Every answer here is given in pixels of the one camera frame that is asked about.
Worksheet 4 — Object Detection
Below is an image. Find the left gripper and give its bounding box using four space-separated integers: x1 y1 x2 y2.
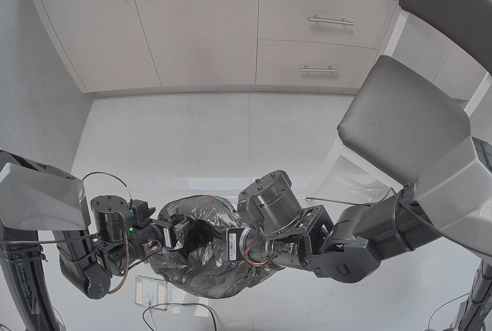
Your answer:
127 219 195 269

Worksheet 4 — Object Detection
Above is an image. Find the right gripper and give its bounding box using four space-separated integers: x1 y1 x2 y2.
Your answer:
225 226 272 266

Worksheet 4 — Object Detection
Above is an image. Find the black plastic bag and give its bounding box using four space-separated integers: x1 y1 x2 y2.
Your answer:
149 194 286 300

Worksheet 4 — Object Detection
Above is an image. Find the grey chair with white legs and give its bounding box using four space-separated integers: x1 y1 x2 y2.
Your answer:
307 0 492 199

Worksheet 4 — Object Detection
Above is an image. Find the beige cabinet with drawers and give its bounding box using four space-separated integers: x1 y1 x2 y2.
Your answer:
25 0 492 103

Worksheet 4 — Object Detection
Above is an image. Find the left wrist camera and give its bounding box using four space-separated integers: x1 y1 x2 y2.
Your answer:
130 199 157 226

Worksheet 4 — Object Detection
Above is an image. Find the black cable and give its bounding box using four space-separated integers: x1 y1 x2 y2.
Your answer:
431 293 473 331
304 187 437 226
142 303 217 331
82 171 133 207

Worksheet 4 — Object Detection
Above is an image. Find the white cable with plug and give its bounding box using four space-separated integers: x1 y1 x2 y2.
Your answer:
143 290 157 331

